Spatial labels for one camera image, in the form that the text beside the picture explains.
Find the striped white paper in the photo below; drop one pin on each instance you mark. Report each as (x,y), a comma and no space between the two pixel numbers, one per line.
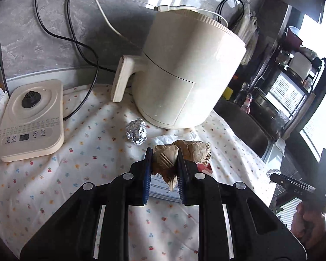
(163,189)

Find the steel sink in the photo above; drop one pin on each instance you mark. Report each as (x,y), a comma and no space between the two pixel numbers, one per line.
(241,122)

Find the foil wrapper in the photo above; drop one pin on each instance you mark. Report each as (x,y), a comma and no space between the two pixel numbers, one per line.
(273,172)

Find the brown paper bag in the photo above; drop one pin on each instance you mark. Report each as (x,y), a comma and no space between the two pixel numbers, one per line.
(165,155)

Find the black dish rack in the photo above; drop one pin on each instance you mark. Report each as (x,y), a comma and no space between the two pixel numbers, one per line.
(271,68)

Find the person's right hand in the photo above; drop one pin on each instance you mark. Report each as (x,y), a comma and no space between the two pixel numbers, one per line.
(309,223)

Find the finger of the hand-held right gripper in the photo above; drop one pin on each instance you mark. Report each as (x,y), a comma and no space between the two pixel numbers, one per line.
(293,184)

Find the red packet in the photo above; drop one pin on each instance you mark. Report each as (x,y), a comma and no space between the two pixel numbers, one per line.
(205,168)

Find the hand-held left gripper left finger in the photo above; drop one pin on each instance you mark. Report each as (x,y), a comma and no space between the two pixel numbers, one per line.
(148,179)

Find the red bowl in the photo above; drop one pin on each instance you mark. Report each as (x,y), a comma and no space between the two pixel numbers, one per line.
(293,35)

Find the small pink label bottle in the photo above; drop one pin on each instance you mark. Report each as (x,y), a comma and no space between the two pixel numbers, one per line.
(245,103)

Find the hanging plastic bag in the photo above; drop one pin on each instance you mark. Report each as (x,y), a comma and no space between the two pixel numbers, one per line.
(250,38)

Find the cream kettle base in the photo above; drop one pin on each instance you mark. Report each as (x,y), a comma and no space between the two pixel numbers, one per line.
(38,119)

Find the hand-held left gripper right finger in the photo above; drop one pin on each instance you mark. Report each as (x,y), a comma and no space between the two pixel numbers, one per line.
(180,179)

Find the steel pot with lid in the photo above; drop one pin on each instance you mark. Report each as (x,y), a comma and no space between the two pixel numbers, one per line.
(263,106)

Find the foil ball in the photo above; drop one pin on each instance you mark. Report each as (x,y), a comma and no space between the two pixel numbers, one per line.
(135,130)

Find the cream air fryer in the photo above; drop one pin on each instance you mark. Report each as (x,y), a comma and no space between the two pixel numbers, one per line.
(184,68)

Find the floral white tablecloth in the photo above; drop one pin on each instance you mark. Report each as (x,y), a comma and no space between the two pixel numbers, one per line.
(70,182)

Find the white bowl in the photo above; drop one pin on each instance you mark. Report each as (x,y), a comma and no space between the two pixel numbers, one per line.
(300,65)

